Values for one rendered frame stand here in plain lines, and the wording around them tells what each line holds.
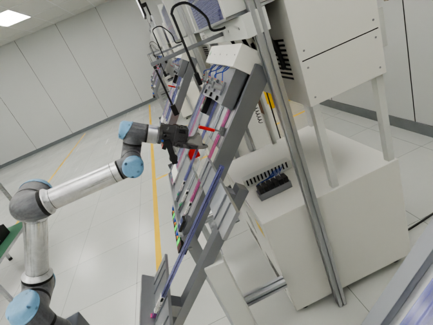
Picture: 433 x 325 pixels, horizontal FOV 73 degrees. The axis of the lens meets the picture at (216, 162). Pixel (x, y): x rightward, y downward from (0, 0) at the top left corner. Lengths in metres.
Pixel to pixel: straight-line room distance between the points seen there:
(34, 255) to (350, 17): 1.46
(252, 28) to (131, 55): 8.88
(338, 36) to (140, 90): 8.93
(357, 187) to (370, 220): 0.20
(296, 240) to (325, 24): 0.86
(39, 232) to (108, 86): 8.73
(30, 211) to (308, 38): 1.10
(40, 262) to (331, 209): 1.22
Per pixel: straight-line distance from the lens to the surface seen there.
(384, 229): 1.62
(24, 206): 1.18
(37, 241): 1.38
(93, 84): 9.97
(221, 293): 0.94
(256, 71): 1.05
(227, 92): 1.07
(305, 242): 1.40
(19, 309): 1.39
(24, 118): 10.64
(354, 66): 1.22
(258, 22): 1.01
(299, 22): 1.11
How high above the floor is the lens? 1.39
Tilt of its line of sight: 24 degrees down
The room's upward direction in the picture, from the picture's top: 23 degrees counter-clockwise
